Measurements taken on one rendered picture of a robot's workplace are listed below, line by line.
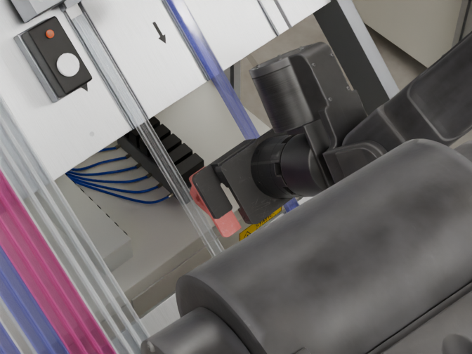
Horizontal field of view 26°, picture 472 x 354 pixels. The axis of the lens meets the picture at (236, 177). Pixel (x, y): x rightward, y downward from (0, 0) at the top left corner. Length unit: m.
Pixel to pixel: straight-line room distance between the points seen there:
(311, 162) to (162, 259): 0.64
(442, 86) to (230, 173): 0.25
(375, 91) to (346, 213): 1.06
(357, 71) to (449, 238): 1.06
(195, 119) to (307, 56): 0.80
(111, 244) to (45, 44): 0.43
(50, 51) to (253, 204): 0.28
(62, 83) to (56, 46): 0.04
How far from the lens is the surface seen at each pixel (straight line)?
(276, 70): 0.84
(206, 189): 0.94
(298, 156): 0.86
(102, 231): 1.44
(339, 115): 0.84
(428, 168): 0.27
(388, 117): 0.79
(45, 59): 1.07
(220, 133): 1.59
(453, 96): 0.76
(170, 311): 1.15
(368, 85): 1.31
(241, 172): 0.93
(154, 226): 1.49
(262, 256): 0.25
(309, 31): 2.65
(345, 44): 1.30
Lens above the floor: 1.83
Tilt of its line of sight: 52 degrees down
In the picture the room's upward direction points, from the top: straight up
